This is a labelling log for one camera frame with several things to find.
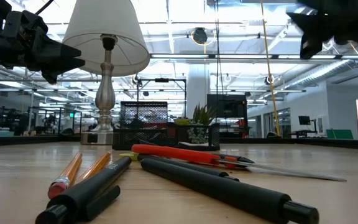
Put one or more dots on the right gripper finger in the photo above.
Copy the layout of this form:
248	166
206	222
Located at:
311	43
319	18

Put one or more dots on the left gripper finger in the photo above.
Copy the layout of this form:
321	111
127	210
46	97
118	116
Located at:
61	68
57	52

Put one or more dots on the orange pencil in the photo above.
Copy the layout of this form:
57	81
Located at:
96	166
68	172

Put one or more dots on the black pen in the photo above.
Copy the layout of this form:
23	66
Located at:
89	189
222	189
191	168

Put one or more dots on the black mesh desk organizer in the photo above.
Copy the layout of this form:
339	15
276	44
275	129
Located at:
143	137

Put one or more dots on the white shade silver table lamp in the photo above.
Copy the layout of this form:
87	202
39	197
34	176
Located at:
104	31

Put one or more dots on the background robot workstation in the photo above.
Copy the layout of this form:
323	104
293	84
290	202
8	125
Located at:
11	121

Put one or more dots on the small monitor on stand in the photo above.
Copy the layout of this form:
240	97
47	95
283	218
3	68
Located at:
304	120

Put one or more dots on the green panel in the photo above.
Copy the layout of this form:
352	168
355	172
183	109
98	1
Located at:
340	134

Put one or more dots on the black round ceiling device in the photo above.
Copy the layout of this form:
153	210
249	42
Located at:
200	35

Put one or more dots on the small green succulent plant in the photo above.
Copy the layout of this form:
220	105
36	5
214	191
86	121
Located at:
202	115

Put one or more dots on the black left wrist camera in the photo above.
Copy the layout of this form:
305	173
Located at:
23	22

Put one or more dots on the black background gantry frame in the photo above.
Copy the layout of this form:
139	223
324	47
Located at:
162	80

